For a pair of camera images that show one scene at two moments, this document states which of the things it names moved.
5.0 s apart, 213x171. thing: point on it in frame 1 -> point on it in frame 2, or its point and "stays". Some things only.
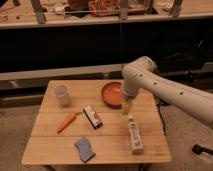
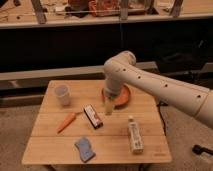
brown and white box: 93,116 stays
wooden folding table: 82,121 stays
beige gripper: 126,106 -> 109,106
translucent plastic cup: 61,92 stays
